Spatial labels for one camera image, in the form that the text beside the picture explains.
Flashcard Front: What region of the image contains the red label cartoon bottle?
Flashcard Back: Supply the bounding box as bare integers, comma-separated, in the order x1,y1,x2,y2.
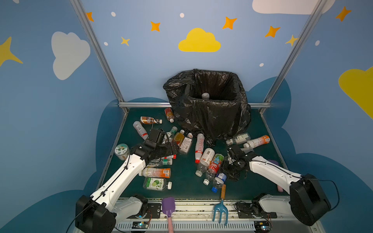
203,154,224,185

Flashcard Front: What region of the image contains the blue cap water bottle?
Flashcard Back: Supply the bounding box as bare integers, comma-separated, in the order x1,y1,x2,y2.
211,173,227,193

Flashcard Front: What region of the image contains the yellow drink red label bottle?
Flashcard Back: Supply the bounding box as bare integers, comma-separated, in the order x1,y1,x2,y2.
173,129,185,146

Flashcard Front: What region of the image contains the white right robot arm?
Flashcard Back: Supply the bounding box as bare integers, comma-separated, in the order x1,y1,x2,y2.
220,145,334,226

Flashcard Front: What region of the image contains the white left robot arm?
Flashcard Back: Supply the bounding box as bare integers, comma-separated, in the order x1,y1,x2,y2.
74,142,179,233

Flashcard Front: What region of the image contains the black bin bag bin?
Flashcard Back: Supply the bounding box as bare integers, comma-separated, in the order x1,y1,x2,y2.
163,69,251,146

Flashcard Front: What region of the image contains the crushed clear bottle green cap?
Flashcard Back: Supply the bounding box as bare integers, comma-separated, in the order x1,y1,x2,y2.
147,158,173,168

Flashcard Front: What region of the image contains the clear bottle green white label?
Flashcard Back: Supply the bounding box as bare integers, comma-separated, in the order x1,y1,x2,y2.
226,133,251,146

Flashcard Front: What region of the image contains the orange juice bottle white cap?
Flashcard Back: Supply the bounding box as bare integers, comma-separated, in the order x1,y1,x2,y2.
139,168,171,178

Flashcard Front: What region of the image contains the white bottle red cap left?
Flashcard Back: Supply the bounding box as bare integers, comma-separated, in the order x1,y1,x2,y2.
133,121,149,140

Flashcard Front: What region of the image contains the brown label bottle lying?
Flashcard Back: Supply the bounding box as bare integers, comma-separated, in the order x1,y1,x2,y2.
140,116,163,125

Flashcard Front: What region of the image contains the white label barcode bottle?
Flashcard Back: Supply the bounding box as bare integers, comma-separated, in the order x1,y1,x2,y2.
195,148,215,177

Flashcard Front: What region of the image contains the clear flat white label bottle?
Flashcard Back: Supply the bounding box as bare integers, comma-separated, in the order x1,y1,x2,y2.
179,133,193,154

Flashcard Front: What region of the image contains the green white lidded can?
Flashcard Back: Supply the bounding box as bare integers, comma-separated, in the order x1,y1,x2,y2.
114,143,130,161

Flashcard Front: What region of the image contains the lime label clear bottle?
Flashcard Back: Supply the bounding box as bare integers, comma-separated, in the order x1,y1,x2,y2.
143,177,173,191

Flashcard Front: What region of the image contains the white orange label bottle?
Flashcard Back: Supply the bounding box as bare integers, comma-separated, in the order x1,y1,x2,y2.
243,135,270,149

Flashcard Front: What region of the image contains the brown tea bottle back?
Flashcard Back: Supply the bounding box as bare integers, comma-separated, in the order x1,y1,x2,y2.
165,108,174,123

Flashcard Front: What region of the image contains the white red label bottle upright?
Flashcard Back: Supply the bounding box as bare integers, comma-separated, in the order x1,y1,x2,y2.
195,134,205,164

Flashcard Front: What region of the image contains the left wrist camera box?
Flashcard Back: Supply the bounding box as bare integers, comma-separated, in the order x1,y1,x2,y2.
144,129,165,149

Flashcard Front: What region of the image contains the aluminium back frame rail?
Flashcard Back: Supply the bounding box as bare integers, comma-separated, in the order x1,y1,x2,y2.
118,101,173,108

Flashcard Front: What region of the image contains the blue garden fork wooden handle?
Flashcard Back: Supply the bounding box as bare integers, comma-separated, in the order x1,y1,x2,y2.
212,184,228,226

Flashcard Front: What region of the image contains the purple spatula pink handle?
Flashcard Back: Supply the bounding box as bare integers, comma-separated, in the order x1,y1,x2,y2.
268,159,284,193

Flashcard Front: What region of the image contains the purple shovel pink handle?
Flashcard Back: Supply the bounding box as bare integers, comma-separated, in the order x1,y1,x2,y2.
162,197,175,233

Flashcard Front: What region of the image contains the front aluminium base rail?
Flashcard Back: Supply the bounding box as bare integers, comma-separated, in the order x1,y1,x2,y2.
106,198,325,233

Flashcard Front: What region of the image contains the right aluminium frame post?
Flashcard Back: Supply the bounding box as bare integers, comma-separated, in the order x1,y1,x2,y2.
262,0,328,108

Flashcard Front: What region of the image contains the aluminium frame post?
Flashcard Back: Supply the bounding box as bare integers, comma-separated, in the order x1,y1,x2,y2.
262,0,328,108
70,0,124,102

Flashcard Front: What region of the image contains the left aluminium frame post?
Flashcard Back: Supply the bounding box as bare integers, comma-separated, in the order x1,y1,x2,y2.
70,0,124,102

